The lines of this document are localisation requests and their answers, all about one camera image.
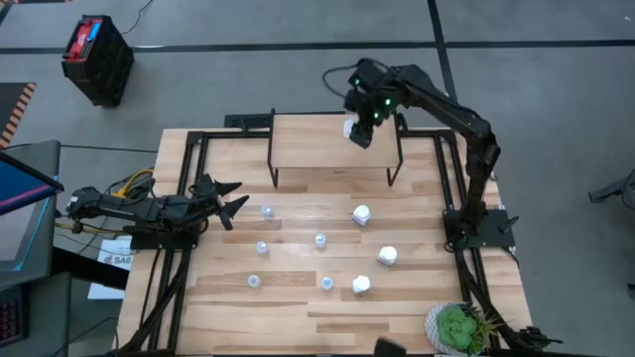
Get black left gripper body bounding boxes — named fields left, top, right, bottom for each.
left=161, top=173, right=233, bottom=232

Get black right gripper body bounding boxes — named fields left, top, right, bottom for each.
left=345, top=81, right=393, bottom=128

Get white bottle blue label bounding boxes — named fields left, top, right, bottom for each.
left=351, top=204, right=372, bottom=227
left=350, top=275, right=372, bottom=296
left=376, top=245, right=399, bottom=267

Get wooden shelf black legs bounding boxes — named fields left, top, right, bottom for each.
left=266, top=107, right=404, bottom=188

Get black power strip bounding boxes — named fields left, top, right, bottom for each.
left=223, top=112, right=275, bottom=130

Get white paper sign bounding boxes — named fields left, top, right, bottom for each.
left=87, top=236, right=135, bottom=301

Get black crate red blue top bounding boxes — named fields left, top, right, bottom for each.
left=61, top=14, right=136, bottom=108

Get computer monitor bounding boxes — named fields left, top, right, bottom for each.
left=0, top=140, right=65, bottom=292

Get white grey patterned pot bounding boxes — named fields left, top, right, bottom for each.
left=424, top=301, right=477, bottom=357

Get black hazard-striped floor mat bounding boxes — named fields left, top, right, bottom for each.
left=0, top=81, right=38, bottom=150

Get green succulent plant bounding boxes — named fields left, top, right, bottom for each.
left=436, top=302, right=507, bottom=354

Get black keyboard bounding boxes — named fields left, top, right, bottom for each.
left=0, top=285, right=29, bottom=348

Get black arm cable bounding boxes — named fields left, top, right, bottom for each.
left=321, top=63, right=359, bottom=100

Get black aluminium table frame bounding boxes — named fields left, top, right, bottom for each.
left=116, top=127, right=565, bottom=357

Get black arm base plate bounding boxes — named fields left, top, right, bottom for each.
left=129, top=225, right=199, bottom=251
left=443, top=207, right=516, bottom=252

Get yellow cable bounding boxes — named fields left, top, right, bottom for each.
left=111, top=168, right=155, bottom=199

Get thin black floor cable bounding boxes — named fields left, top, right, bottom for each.
left=121, top=0, right=155, bottom=36

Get black table-level camera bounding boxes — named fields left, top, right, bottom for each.
left=372, top=336, right=408, bottom=357

